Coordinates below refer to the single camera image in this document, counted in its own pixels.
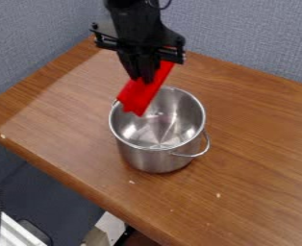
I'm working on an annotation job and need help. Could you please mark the red plastic block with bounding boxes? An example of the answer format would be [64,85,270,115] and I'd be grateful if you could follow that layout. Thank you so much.
[118,61,175,116]

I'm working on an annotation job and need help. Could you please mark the stainless steel pot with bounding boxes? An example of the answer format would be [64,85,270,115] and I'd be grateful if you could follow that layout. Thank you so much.
[110,86,211,173]

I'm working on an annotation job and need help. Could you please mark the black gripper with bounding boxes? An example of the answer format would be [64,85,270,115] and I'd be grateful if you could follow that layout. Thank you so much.
[91,6,186,84]

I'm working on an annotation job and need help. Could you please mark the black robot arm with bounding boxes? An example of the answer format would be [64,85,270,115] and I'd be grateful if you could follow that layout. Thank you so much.
[91,0,186,84]

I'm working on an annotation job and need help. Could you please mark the white box under table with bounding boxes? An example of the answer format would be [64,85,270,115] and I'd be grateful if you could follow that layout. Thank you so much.
[0,213,52,246]

